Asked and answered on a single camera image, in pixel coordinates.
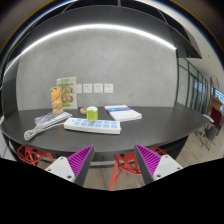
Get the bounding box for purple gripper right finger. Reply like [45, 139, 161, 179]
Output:
[134, 145, 182, 184]

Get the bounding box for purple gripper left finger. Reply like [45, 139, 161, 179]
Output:
[46, 145, 95, 186]

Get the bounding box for green white charger plug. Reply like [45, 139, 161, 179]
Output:
[87, 106, 98, 121]

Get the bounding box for red metal chair middle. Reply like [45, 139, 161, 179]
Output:
[110, 147, 166, 190]

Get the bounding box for red metal chair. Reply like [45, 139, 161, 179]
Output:
[110, 147, 166, 190]
[17, 145, 53, 166]

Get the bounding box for white blue power strip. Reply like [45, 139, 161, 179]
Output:
[64, 118, 121, 134]

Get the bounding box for red metal chair left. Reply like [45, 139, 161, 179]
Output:
[17, 145, 53, 166]

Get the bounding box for patterned grey pouch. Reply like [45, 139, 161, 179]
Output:
[34, 112, 71, 128]

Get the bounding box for stack of white blue booklets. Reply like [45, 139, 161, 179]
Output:
[105, 105, 142, 122]

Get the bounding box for grey chair in background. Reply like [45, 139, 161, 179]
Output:
[200, 126, 218, 149]

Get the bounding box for green menu sign stand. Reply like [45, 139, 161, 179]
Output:
[57, 77, 77, 109]

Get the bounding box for curved ceiling light strip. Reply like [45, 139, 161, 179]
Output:
[2, 23, 177, 78]

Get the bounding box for white wall socket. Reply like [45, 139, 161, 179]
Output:
[76, 84, 82, 93]
[104, 84, 114, 93]
[94, 83, 103, 93]
[83, 84, 93, 93]

